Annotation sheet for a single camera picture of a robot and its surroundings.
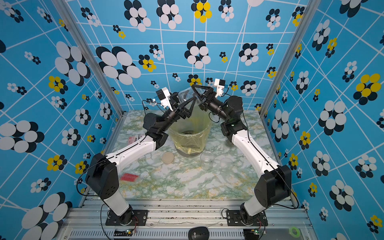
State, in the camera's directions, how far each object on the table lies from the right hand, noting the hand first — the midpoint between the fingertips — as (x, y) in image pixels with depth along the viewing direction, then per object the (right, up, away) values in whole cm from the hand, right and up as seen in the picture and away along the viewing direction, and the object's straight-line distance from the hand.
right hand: (194, 91), depth 62 cm
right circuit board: (+27, -65, +7) cm, 71 cm away
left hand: (0, -2, -1) cm, 2 cm away
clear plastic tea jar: (+8, -35, +32) cm, 49 cm away
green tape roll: (+45, -65, +8) cm, 79 cm away
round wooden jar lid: (-17, -35, +32) cm, 51 cm away
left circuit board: (-35, -66, +10) cm, 76 cm away
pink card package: (-44, -24, +42) cm, 66 cm away
